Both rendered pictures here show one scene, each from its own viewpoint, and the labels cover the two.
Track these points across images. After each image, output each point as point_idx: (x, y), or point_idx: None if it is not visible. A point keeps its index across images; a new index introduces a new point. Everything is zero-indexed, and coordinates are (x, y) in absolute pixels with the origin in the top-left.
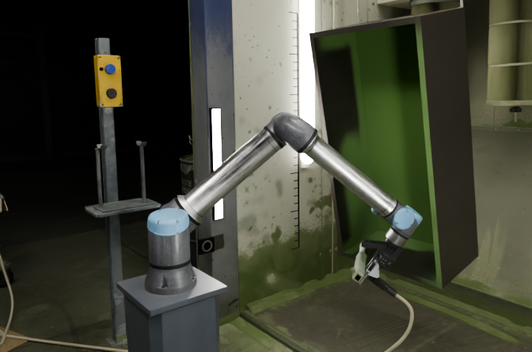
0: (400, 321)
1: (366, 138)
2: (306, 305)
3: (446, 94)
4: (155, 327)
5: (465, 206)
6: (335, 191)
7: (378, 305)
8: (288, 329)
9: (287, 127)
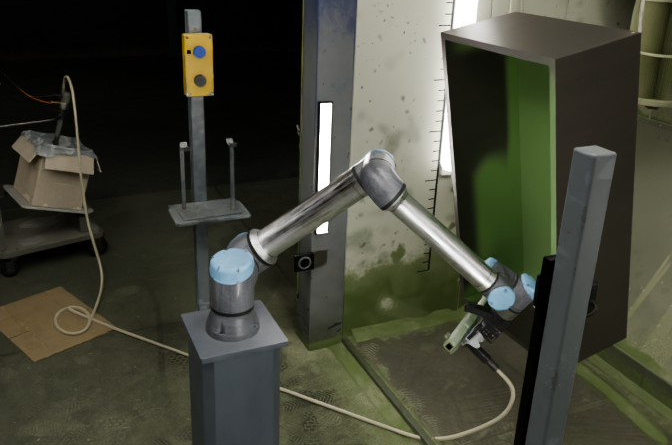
0: None
1: (518, 159)
2: (424, 342)
3: None
4: (208, 372)
5: (610, 280)
6: (461, 225)
7: (513, 359)
8: (389, 370)
9: (370, 181)
